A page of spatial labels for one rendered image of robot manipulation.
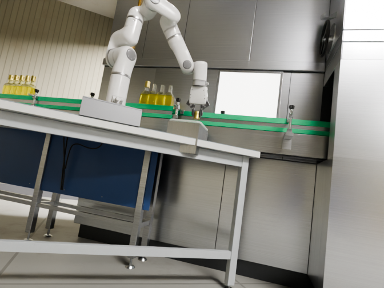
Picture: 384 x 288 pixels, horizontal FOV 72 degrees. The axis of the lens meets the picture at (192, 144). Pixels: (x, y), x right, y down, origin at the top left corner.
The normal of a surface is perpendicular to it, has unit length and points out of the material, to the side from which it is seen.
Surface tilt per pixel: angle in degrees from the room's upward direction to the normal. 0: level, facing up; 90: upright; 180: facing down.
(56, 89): 90
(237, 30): 90
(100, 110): 90
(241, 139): 90
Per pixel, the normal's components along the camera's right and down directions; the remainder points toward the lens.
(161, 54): -0.25, -0.16
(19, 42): 0.36, -0.07
